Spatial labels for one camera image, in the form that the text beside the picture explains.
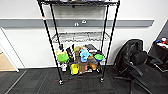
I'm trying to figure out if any small blue red object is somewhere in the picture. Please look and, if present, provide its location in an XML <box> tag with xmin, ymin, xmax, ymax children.
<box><xmin>155</xmin><ymin>37</ymin><xmax>168</xmax><ymax>44</ymax></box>

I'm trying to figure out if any long grey wall band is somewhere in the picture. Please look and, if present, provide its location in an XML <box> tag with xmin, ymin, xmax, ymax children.
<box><xmin>0</xmin><ymin>18</ymin><xmax>155</xmax><ymax>29</ymax></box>

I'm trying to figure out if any large white wall socket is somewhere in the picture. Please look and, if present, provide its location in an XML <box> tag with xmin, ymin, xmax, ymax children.
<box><xmin>81</xmin><ymin>19</ymin><xmax>88</xmax><ymax>25</ymax></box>

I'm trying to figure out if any black office chair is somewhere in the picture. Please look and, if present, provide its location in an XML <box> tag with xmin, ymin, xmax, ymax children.
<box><xmin>113</xmin><ymin>38</ymin><xmax>165</xmax><ymax>94</ymax></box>

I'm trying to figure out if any dark flat box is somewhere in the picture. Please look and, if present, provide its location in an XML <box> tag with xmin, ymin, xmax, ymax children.
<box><xmin>85</xmin><ymin>43</ymin><xmax>100</xmax><ymax>53</ymax></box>

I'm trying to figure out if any white door frame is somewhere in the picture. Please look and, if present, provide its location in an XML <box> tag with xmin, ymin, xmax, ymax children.
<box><xmin>0</xmin><ymin>26</ymin><xmax>19</xmax><ymax>73</ymax></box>

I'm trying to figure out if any yellow toy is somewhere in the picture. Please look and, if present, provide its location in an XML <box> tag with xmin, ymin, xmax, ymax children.
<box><xmin>56</xmin><ymin>48</ymin><xmax>65</xmax><ymax>56</ymax></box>

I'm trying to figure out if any black wire shelf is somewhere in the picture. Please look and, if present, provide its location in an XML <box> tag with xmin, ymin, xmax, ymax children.
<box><xmin>36</xmin><ymin>0</ymin><xmax>121</xmax><ymax>85</ymax></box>

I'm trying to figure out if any yellow cup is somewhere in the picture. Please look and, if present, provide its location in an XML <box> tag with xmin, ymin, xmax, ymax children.
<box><xmin>70</xmin><ymin>64</ymin><xmax>80</xmax><ymax>76</ymax></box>

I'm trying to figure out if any tan cardboard packet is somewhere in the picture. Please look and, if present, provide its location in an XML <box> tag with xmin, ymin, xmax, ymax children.
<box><xmin>73</xmin><ymin>45</ymin><xmax>83</xmax><ymax>58</ymax></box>

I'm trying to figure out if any orange brown toy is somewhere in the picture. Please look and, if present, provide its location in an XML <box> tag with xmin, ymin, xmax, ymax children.
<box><xmin>87</xmin><ymin>60</ymin><xmax>100</xmax><ymax>72</ymax></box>

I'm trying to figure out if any blue plush toy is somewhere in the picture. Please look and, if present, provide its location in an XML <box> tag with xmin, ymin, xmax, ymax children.
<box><xmin>79</xmin><ymin>47</ymin><xmax>93</xmax><ymax>63</ymax></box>

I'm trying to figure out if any dark wooden desk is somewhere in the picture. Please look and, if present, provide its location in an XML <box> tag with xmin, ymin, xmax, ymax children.
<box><xmin>149</xmin><ymin>37</ymin><xmax>168</xmax><ymax>73</ymax></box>

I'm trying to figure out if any small white bottle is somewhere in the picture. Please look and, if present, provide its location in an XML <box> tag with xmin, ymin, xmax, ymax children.
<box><xmin>61</xmin><ymin>63</ymin><xmax>68</xmax><ymax>72</ymax></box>

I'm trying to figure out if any black bottle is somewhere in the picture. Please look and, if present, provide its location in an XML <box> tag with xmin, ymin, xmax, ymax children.
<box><xmin>66</xmin><ymin>44</ymin><xmax>76</xmax><ymax>63</ymax></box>

